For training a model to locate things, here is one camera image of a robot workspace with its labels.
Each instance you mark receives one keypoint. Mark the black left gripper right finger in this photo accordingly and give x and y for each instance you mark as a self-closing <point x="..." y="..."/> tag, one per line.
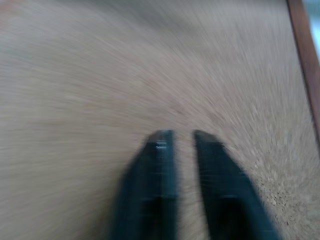
<point x="225" y="195"/>

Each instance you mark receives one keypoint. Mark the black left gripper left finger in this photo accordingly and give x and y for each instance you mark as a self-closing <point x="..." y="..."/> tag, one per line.
<point x="152" y="190"/>

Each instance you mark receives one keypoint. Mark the cork board with wooden frame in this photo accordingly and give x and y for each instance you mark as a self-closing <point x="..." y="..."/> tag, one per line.
<point x="150" y="75"/>

